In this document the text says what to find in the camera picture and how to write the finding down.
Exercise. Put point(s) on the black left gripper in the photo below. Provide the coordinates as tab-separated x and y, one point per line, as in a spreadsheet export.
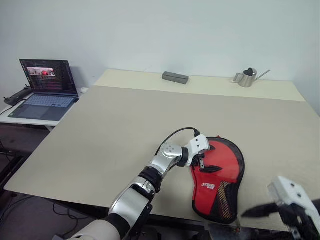
197	160

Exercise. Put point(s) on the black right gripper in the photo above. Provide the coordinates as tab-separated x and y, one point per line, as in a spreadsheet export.
290	215

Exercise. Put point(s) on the red and black paddle case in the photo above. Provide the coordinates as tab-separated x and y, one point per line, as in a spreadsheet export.
202	197

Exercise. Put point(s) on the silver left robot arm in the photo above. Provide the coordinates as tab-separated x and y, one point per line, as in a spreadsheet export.
140	197

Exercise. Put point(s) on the silver metal watering can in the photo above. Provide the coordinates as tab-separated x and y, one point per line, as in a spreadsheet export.
246	80

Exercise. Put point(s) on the grey rectangular box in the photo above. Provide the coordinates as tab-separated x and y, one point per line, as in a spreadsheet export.
175	78

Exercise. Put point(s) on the beige table mat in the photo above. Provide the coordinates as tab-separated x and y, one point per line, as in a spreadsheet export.
112	140

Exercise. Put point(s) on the beige robot torso shell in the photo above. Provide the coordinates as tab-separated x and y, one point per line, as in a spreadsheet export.
97	230

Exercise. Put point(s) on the small white object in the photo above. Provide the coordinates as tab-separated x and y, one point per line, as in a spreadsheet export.
84	89

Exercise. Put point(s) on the grey open laptop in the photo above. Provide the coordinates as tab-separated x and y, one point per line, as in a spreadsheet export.
42	107

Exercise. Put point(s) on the white side table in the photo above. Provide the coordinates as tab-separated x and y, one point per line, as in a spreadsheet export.
37	123

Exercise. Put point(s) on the black handheld controller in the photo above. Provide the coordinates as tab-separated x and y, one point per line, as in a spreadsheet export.
18	96

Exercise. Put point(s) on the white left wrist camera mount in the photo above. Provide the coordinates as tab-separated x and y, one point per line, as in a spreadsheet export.
198	143

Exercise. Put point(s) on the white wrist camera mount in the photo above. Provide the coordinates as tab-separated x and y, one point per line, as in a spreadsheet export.
292	192
198	143

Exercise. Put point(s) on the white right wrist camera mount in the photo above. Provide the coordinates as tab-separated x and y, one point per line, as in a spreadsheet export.
292	192

